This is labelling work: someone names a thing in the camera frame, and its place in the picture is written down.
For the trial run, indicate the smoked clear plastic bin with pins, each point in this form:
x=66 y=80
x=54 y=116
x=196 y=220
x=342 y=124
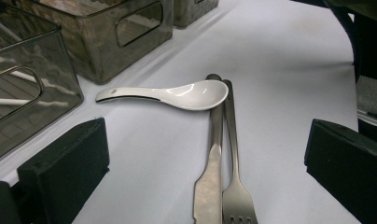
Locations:
x=192 y=12
x=93 y=56
x=53 y=62

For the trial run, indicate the steel fork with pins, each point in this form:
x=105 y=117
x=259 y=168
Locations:
x=239 y=199

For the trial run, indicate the metal fork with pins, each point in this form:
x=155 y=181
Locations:
x=208 y=186

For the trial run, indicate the white chopstick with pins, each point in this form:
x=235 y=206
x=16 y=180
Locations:
x=46 y=83
x=21 y=101

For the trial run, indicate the metal floor rail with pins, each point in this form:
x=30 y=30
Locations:
x=370 y=117

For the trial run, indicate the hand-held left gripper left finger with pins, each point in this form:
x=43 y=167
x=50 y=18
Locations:
x=65 y=168

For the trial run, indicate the white ceramic spoon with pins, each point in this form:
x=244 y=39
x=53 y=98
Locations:
x=202 y=93

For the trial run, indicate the white table cover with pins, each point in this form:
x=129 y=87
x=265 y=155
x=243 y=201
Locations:
x=286 y=77

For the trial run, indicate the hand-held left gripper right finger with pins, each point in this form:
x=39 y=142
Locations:
x=348 y=168

